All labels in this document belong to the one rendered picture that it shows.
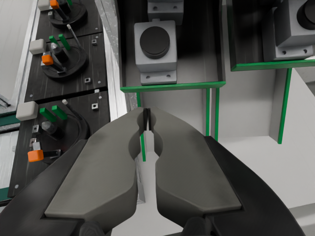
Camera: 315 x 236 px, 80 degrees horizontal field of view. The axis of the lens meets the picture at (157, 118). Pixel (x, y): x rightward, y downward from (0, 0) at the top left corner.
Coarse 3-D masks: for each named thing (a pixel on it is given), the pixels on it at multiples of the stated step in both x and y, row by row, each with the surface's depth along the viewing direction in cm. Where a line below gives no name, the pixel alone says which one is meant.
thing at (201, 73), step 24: (120, 0) 25; (144, 0) 26; (192, 0) 26; (216, 0) 24; (120, 24) 24; (192, 24) 26; (216, 24) 25; (120, 48) 24; (192, 48) 25; (216, 48) 25; (120, 72) 24; (192, 72) 25; (216, 72) 25
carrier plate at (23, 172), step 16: (80, 96) 53; (96, 96) 53; (80, 112) 51; (96, 112) 51; (96, 128) 48; (16, 144) 48; (16, 160) 46; (16, 176) 44; (32, 176) 44; (16, 192) 42
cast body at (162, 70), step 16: (144, 32) 19; (160, 32) 19; (144, 48) 19; (160, 48) 18; (176, 48) 20; (144, 64) 20; (160, 64) 20; (176, 64) 20; (144, 80) 22; (160, 80) 22; (176, 80) 22
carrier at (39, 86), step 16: (32, 48) 62; (48, 48) 64; (64, 48) 61; (80, 48) 59; (96, 48) 62; (32, 64) 61; (64, 64) 57; (80, 64) 57; (96, 64) 59; (32, 80) 58; (48, 80) 57; (64, 80) 56; (80, 80) 56; (96, 80) 56; (32, 96) 55; (48, 96) 54; (64, 96) 55
